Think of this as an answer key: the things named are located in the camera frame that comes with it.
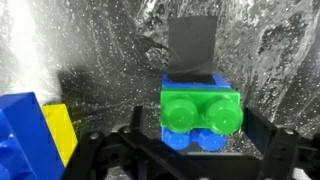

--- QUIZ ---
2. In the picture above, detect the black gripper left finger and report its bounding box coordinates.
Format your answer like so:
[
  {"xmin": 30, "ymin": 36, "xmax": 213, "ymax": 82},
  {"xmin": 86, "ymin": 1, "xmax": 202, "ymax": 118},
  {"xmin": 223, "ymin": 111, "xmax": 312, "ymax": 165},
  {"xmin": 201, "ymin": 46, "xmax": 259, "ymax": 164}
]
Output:
[{"xmin": 63, "ymin": 104, "xmax": 214, "ymax": 180}]

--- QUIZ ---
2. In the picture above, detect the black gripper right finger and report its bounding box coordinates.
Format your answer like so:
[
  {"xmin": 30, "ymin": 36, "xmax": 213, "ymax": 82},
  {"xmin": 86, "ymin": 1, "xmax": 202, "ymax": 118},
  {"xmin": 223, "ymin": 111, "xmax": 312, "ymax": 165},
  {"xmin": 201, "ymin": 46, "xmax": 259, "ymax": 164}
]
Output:
[{"xmin": 241, "ymin": 106, "xmax": 320, "ymax": 180}]

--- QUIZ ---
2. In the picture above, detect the green two-stud block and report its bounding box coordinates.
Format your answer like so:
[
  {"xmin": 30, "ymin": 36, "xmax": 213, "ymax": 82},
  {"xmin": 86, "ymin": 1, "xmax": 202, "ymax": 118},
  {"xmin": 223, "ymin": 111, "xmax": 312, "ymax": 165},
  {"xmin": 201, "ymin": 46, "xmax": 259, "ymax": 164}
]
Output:
[{"xmin": 159, "ymin": 87, "xmax": 244, "ymax": 136}]

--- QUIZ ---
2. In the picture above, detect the flat yellow block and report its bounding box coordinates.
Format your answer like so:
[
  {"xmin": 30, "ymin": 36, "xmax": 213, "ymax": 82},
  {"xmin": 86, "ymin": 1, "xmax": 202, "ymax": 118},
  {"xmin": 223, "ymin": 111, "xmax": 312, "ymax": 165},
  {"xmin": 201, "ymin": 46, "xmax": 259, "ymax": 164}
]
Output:
[{"xmin": 41, "ymin": 103, "xmax": 79, "ymax": 167}]

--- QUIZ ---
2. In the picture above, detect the square blue block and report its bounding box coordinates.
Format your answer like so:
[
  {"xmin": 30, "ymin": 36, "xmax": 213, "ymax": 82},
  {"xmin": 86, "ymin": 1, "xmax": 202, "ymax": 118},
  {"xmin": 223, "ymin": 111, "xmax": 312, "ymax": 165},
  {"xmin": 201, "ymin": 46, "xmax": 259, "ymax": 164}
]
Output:
[{"xmin": 160, "ymin": 73, "xmax": 232, "ymax": 152}]

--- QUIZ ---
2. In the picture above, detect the blue stepped block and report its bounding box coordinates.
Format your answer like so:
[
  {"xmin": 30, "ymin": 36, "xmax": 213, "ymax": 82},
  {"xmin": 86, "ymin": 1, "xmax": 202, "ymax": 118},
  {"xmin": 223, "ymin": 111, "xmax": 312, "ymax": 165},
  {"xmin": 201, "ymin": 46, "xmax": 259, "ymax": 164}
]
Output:
[{"xmin": 0, "ymin": 91, "xmax": 66, "ymax": 180}]

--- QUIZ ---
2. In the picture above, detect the grey tape strip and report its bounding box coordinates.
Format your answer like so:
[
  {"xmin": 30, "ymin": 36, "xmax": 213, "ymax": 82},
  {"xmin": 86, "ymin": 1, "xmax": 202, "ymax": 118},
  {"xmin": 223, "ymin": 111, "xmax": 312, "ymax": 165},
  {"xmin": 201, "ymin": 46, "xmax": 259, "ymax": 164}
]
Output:
[{"xmin": 167, "ymin": 15, "xmax": 218, "ymax": 84}]

